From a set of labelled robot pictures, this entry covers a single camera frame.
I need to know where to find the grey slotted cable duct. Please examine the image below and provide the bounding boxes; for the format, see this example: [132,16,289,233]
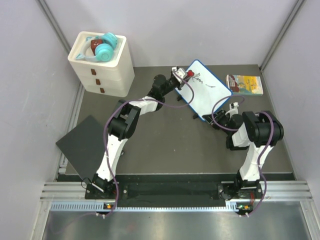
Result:
[50,201,250,213]

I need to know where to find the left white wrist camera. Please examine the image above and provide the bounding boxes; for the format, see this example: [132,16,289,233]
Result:
[171,66,188,80]

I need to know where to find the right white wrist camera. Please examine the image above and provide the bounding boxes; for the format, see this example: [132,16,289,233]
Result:
[225,102,239,118]

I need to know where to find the yellow blue book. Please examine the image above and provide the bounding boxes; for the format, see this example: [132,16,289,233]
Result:
[225,74,264,96]

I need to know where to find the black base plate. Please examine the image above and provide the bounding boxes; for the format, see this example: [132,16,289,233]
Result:
[85,173,263,202]

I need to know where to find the dark red cube toy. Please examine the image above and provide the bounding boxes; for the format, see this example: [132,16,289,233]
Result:
[90,39,103,55]

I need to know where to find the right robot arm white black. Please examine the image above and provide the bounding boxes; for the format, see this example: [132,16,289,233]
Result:
[211,110,284,200]

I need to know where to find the blue framed whiteboard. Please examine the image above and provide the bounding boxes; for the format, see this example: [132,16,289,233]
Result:
[176,59,233,121]

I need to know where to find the red whiteboard eraser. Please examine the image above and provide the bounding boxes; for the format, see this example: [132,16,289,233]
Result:
[187,70,195,77]

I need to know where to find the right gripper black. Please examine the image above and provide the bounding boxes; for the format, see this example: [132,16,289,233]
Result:
[202,109,233,136]

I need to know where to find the black flat board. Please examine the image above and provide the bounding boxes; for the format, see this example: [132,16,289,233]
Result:
[56,115,105,180]

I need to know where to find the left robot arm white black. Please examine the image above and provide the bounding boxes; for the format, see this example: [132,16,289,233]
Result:
[91,67,194,199]

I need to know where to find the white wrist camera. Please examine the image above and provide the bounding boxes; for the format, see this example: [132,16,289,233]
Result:
[225,102,239,118]
[171,66,188,80]

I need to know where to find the aluminium frame rail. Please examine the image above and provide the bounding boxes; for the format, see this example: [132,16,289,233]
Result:
[40,182,86,201]

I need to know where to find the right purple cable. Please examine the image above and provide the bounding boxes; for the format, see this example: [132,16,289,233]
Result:
[211,95,276,217]

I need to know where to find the teal cat ear headphones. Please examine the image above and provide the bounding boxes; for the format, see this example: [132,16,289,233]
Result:
[75,32,118,62]

